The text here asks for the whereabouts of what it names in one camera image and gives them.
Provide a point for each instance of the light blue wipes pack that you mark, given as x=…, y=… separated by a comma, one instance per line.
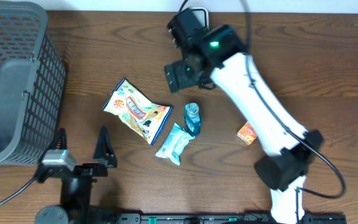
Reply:
x=174, y=144

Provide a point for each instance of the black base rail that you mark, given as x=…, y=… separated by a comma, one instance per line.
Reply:
x=308, y=218

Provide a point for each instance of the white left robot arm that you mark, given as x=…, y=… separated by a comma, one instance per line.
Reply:
x=77, y=181

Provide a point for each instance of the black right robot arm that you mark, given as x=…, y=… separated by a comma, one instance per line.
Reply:
x=218, y=58

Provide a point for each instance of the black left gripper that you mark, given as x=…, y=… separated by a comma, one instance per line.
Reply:
x=100, y=167

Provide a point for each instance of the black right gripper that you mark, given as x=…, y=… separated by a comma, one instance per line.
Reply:
x=183, y=81

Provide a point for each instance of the yellow snack bag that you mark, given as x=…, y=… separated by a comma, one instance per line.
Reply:
x=136, y=111

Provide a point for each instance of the dark grey plastic basket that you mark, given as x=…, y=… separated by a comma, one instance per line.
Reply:
x=32, y=82

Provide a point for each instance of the blue mouthwash bottle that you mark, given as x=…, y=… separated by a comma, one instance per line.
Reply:
x=192, y=119

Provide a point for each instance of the orange Kleenex tissue pack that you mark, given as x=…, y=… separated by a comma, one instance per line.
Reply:
x=247, y=133

